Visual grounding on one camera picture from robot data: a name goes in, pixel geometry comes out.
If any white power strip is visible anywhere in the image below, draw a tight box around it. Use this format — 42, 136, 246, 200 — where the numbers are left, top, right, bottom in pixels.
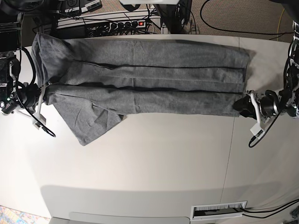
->
109, 20, 147, 30

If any grey T-shirt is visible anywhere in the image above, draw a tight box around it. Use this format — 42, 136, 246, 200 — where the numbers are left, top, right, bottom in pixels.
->
31, 33, 250, 146

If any black cable on table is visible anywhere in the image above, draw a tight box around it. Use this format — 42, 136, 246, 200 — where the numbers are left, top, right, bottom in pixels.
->
240, 205, 299, 218
240, 198, 299, 213

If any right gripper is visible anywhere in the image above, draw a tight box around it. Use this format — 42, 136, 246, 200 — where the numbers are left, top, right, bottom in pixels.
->
18, 85, 41, 110

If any black cable on carpet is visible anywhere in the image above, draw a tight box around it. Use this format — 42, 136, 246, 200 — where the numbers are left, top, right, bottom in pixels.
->
200, 0, 292, 35

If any white table leg column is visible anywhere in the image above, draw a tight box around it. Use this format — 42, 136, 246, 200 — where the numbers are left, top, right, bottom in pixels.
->
160, 15, 169, 35

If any yellow cable on floor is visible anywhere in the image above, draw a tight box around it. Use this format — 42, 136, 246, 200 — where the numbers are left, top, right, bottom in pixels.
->
275, 7, 287, 40

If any black equipment box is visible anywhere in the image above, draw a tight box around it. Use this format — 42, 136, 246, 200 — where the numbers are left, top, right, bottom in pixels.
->
60, 0, 80, 13

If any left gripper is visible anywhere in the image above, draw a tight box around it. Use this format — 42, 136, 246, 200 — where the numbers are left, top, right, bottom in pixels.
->
233, 92, 279, 118

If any table cable grommet box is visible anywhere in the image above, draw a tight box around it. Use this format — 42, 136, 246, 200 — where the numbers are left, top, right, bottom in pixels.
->
190, 201, 247, 221

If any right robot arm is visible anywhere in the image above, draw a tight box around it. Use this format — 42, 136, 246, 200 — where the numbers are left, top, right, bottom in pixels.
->
0, 13, 42, 115

